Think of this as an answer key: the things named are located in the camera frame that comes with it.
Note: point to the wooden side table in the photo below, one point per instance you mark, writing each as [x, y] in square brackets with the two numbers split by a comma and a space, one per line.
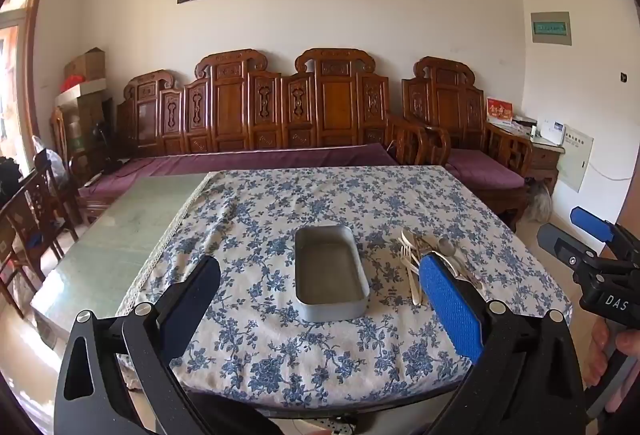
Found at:
[542, 160]

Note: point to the metal spoon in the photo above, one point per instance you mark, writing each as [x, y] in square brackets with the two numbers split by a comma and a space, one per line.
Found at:
[446, 246]

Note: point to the rectangular metal tray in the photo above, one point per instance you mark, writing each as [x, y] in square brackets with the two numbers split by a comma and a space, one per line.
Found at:
[327, 275]

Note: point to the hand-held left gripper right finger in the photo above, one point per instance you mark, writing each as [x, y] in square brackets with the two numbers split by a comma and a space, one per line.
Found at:
[450, 310]

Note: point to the stacked cartons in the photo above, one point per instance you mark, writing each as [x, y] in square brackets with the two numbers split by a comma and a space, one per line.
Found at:
[82, 125]

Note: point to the red desk calendar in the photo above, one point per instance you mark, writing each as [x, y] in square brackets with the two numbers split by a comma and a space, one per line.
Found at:
[499, 111]

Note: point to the purple armchair cushion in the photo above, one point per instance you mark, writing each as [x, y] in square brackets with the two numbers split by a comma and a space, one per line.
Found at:
[480, 165]

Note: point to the green wall panel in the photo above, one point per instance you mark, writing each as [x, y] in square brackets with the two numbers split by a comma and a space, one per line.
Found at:
[551, 28]

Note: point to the wooden door frame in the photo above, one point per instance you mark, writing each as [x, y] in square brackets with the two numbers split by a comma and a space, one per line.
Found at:
[37, 45]

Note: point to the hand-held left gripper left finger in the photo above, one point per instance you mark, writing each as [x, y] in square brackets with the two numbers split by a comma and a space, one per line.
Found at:
[192, 310]

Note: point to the white desk device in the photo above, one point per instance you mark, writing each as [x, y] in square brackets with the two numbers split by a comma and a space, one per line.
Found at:
[550, 132]

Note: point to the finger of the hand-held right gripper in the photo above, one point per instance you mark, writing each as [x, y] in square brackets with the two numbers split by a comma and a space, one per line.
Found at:
[590, 221]
[562, 242]

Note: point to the metal fork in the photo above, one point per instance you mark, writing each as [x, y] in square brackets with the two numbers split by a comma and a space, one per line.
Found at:
[426, 245]

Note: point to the clear plastic bag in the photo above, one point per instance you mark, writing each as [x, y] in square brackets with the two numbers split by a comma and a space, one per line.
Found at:
[52, 160]

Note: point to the white plastic fork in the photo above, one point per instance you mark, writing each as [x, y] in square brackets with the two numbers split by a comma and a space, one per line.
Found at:
[412, 277]

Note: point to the black bag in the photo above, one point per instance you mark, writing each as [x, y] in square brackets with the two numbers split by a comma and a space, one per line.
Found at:
[9, 180]

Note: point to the carved wooden sofa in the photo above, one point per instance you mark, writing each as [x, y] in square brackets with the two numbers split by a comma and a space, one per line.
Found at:
[230, 110]

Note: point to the white electrical panel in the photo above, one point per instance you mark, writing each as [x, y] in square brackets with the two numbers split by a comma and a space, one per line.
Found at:
[575, 160]

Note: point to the white-lidded box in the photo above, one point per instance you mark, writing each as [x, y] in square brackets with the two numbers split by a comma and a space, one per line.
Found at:
[82, 94]

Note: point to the blue floral tablecloth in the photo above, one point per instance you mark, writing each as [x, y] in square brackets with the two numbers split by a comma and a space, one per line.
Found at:
[250, 215]

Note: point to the grey fluffy bundle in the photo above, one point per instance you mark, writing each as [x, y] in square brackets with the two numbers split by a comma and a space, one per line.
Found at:
[539, 202]

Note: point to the carved wooden armchair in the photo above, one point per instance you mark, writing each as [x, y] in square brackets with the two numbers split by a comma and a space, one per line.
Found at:
[450, 100]

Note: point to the person's right hand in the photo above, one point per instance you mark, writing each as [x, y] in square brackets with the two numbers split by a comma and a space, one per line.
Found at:
[596, 355]

